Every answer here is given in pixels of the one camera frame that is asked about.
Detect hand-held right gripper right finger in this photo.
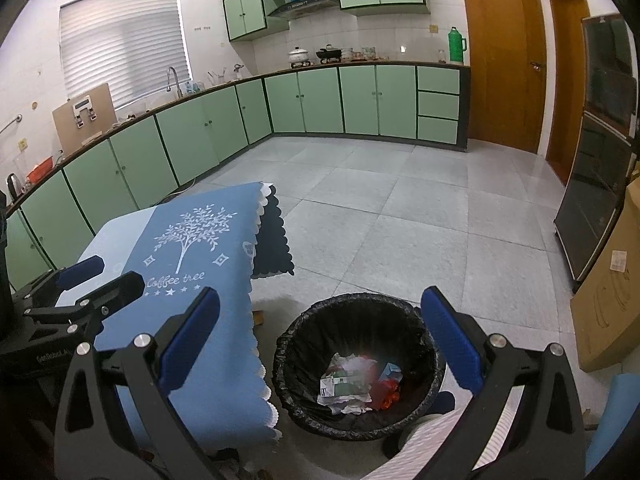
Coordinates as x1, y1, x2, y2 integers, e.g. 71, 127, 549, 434
420, 286, 587, 480

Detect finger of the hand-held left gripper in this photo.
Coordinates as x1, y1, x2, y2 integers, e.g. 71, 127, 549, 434
55, 255, 105, 291
75, 271, 146, 322

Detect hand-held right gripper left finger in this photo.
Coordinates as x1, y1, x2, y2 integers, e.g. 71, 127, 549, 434
54, 286, 222, 480

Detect red plastic wrapper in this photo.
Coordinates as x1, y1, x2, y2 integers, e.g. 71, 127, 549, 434
370, 377, 401, 411

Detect white tissue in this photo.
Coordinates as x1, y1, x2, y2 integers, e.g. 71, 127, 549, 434
317, 352, 381, 416

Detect green white packet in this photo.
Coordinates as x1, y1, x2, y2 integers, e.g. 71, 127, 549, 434
327, 367, 373, 401

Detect black trash bin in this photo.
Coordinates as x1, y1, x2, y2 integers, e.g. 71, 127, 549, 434
272, 294, 448, 443

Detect light blue tablecloth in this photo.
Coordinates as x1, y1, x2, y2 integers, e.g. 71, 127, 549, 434
55, 207, 153, 306

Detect blue tree print table mat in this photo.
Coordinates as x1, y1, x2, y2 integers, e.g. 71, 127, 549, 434
95, 181, 296, 441

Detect white striped cloth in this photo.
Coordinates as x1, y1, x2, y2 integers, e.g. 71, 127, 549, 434
365, 400, 506, 480

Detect orange basin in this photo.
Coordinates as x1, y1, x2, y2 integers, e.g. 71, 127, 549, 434
26, 156, 55, 181

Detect cardboard box with white device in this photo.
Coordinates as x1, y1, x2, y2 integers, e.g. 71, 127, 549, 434
52, 82, 117, 153

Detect large cardboard box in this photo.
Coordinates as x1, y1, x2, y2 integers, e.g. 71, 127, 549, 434
570, 195, 640, 373

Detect light blue plastic chair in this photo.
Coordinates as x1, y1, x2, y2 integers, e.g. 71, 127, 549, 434
585, 374, 638, 473

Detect black glass cabinet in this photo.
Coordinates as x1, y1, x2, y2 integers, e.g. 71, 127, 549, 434
552, 12, 640, 283

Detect white window blinds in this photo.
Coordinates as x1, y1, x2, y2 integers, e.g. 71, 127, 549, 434
59, 0, 193, 111

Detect green lower cabinets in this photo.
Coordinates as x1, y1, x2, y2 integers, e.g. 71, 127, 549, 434
0, 62, 472, 281

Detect narrow wooden door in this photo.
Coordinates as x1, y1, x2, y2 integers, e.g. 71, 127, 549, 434
545, 0, 591, 186

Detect wide wooden door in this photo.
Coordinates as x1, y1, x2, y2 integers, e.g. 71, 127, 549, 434
457, 0, 547, 156

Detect green thermos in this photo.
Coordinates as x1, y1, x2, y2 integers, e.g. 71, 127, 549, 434
446, 26, 468, 64

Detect black range hood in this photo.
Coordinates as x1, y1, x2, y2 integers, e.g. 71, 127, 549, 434
266, 0, 340, 18

